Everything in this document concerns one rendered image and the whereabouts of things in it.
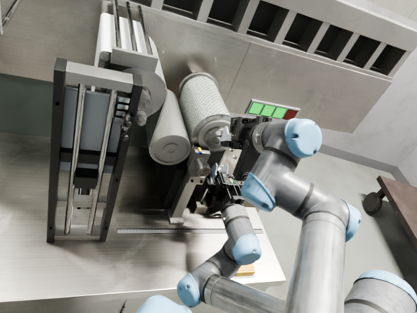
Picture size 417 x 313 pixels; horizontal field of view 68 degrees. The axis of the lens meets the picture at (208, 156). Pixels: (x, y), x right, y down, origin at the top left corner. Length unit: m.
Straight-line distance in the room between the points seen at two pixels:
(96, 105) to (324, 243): 0.51
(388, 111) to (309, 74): 2.67
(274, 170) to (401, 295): 0.35
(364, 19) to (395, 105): 2.65
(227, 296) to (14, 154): 0.86
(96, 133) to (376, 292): 0.67
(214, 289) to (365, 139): 3.50
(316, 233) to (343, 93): 1.06
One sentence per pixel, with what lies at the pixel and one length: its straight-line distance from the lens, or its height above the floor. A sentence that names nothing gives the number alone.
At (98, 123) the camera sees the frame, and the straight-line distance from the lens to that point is 0.73.
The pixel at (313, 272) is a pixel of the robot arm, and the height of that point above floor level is 1.42.
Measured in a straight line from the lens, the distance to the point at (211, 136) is 0.90.
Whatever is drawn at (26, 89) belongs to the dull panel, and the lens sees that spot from 1.22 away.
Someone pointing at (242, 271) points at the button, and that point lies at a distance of 1.06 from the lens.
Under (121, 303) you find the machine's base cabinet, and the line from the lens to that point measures 1.08.
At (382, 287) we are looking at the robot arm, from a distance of 0.74.
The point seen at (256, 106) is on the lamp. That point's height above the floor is 1.20.
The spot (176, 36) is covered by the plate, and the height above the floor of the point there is 1.39.
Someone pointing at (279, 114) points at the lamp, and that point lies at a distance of 1.41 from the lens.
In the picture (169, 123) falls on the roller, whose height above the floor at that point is 1.23.
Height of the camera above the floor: 1.74
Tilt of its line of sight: 36 degrees down
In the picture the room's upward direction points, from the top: 24 degrees clockwise
